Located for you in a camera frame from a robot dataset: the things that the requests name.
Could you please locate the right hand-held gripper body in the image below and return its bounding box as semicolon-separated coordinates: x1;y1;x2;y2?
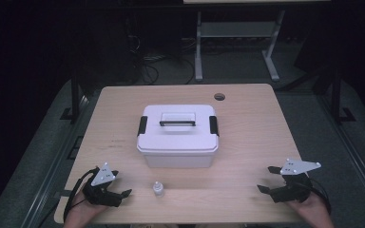
270;158;322;204

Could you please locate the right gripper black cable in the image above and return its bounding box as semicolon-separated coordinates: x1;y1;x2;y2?
308;178;333;216

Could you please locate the person's right hand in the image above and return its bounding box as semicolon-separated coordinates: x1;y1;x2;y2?
285;192;331;224

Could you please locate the tangle of black floor cables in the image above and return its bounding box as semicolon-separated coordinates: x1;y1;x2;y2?
126;34;198;86

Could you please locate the black stand post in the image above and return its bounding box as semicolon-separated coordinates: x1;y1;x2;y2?
60;70;87;124
327;65;356;125

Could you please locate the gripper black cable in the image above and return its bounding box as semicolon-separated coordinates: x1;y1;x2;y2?
62;166;100;223
308;178;333;216

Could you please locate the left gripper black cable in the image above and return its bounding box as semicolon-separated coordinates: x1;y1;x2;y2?
62;166;100;223

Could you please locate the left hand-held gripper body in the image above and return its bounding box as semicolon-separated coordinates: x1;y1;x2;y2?
82;161;124;208

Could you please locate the person's left hand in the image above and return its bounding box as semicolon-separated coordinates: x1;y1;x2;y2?
70;186;109;222

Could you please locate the white lid with black latches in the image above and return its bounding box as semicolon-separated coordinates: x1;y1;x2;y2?
136;104;221;155

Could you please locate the metal floor rail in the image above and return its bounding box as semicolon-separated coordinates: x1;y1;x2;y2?
317;93;365;221
20;94;104;228

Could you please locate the white plastic storage box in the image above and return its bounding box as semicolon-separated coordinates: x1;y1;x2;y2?
136;143;220;169

